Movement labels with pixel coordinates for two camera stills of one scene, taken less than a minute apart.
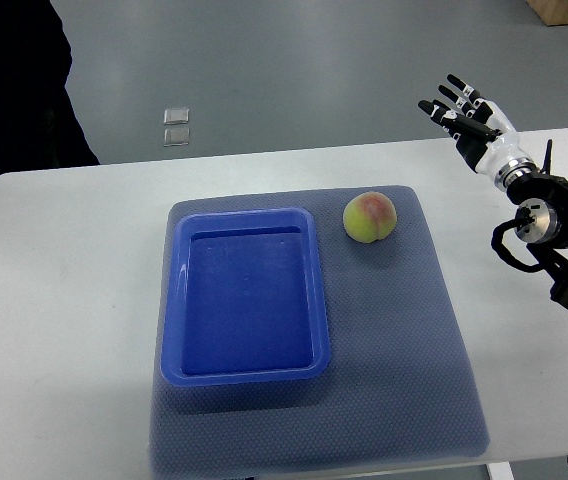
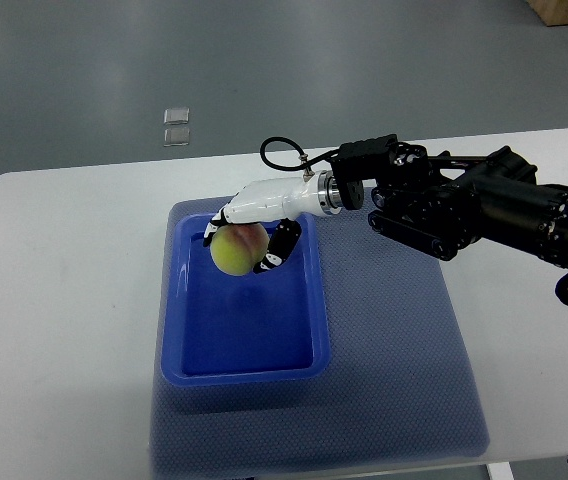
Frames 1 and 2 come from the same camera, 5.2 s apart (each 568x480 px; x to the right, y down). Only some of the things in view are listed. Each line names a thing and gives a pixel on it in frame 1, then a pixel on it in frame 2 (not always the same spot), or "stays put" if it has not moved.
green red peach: x=369 y=216 -> x=237 y=248
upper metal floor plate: x=176 y=116 stays put
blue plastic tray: x=244 y=298 stays put
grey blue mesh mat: x=398 y=389 stays put
